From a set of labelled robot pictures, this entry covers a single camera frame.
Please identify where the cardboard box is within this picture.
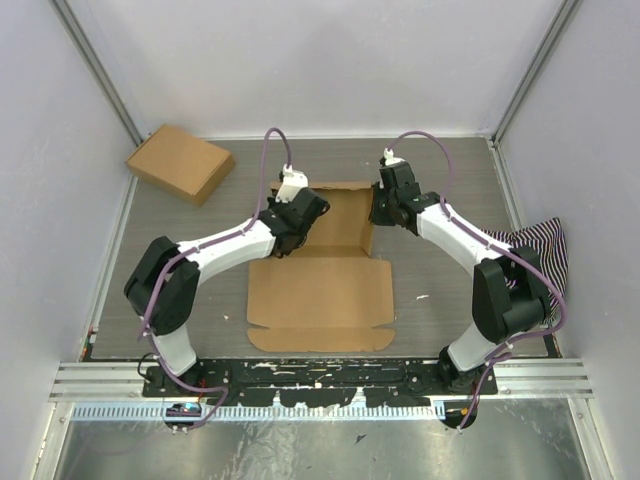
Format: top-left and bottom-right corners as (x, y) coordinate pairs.
(126, 124), (235, 207)
(247, 181), (395, 353)

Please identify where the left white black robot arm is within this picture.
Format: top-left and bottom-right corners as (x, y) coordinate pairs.
(123, 187), (330, 397)

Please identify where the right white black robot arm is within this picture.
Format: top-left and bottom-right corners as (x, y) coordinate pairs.
(370, 182), (563, 395)

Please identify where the folded closed cardboard box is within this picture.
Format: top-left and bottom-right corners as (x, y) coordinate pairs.
(126, 124), (235, 207)

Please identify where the purple striped cloth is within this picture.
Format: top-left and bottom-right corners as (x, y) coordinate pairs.
(484, 217), (569, 296)

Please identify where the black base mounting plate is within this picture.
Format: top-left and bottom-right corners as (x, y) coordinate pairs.
(142, 357), (500, 409)

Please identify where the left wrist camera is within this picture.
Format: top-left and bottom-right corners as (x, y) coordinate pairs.
(275, 165), (309, 203)

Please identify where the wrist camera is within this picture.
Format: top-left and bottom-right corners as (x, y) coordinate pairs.
(379, 148), (415, 190)
(275, 165), (309, 203)

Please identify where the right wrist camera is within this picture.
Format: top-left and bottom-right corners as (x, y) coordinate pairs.
(379, 148), (415, 190)

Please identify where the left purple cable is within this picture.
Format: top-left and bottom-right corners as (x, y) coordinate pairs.
(137, 127), (296, 432)

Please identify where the right aluminium frame post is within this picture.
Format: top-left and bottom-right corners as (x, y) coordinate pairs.
(490, 0), (582, 149)

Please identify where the aluminium frame post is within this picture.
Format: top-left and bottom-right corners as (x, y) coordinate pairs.
(49, 0), (147, 147)
(490, 0), (582, 149)

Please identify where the aluminium rail front beam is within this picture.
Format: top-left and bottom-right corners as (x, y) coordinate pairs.
(50, 357), (594, 401)

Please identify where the perforated cable duct strip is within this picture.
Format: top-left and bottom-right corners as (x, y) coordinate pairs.
(70, 401), (445, 422)

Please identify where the left aluminium frame post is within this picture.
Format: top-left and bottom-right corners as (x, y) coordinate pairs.
(49, 0), (147, 147)

